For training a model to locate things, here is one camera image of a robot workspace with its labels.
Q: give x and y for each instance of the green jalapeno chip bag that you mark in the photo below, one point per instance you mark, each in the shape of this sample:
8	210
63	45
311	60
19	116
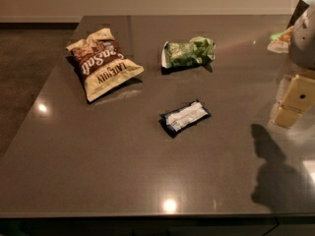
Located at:
198	51

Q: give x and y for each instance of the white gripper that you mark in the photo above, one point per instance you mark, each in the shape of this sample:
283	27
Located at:
303	43

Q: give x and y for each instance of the blue rxbar blueberry bar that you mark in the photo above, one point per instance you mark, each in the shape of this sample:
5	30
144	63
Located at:
178	119

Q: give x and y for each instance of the brown and cream chip bag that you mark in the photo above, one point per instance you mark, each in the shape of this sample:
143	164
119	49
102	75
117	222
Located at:
102	65

